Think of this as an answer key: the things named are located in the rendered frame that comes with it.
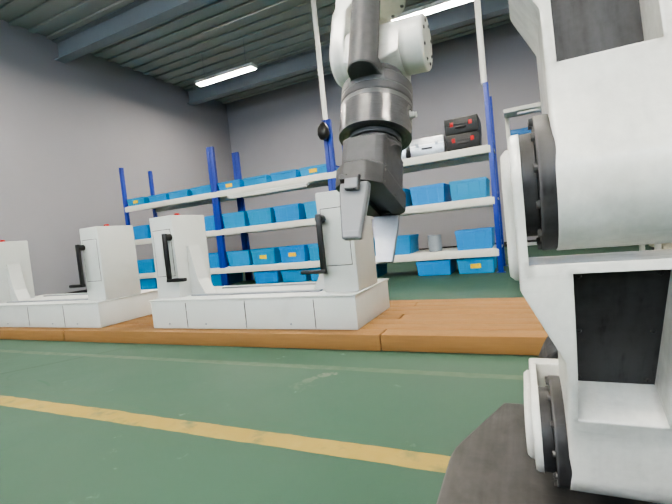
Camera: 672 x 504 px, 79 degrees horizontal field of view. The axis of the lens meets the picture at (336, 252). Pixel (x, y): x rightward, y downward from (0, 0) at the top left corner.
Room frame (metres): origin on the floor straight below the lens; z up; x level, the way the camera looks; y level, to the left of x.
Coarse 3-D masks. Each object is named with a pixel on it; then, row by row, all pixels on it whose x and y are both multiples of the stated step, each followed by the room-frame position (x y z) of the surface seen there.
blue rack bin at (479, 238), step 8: (456, 232) 4.38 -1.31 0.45; (464, 232) 4.34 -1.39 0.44; (472, 232) 4.31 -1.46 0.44; (480, 232) 4.28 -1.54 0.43; (488, 232) 4.25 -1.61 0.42; (456, 240) 4.39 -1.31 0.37; (464, 240) 4.36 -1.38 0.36; (472, 240) 4.32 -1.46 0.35; (480, 240) 4.29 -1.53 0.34; (488, 240) 4.26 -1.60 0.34; (464, 248) 4.36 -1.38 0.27; (472, 248) 4.33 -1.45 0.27; (480, 248) 4.30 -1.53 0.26
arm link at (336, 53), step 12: (336, 0) 0.54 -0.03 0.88; (348, 0) 0.53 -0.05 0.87; (384, 0) 0.55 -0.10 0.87; (396, 0) 0.55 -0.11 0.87; (336, 12) 0.54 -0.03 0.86; (348, 12) 0.54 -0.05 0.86; (384, 12) 0.57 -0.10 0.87; (396, 12) 0.56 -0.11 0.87; (336, 24) 0.53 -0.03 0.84; (348, 24) 0.54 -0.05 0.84; (336, 36) 0.53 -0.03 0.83; (336, 48) 0.52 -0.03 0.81; (336, 60) 0.52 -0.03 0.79; (336, 72) 0.53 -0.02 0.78
